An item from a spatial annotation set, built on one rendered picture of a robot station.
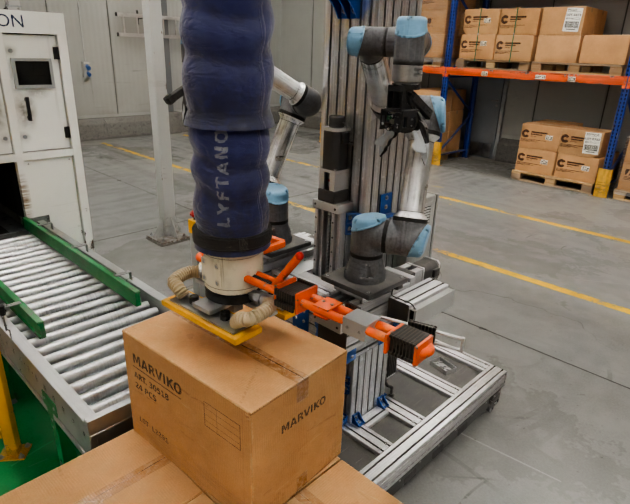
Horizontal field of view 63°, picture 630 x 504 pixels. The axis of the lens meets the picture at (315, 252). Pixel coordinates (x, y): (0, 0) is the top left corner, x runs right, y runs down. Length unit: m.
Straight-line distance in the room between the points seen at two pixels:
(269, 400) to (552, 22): 7.70
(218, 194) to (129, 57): 10.28
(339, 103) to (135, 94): 9.82
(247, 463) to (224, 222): 0.64
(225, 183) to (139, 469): 0.97
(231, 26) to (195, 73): 0.14
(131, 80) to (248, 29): 10.33
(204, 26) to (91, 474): 1.35
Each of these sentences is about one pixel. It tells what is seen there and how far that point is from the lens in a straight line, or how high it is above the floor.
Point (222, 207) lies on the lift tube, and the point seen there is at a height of 1.40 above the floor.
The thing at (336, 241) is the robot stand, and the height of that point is 1.10.
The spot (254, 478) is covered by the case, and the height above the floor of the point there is 0.73.
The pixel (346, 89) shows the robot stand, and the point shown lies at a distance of 1.98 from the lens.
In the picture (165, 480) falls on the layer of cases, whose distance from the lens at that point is 1.79.
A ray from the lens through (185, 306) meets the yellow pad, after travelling 1.57.
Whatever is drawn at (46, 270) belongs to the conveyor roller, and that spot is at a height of 0.53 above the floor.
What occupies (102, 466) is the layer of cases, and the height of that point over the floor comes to 0.54.
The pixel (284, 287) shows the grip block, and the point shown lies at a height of 1.20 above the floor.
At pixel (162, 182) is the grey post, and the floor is 0.59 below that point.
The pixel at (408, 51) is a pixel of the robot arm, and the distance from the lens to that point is 1.34.
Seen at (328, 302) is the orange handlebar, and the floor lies 1.19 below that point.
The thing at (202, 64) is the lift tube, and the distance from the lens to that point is 1.32.
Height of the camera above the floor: 1.79
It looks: 21 degrees down
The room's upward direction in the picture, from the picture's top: 2 degrees clockwise
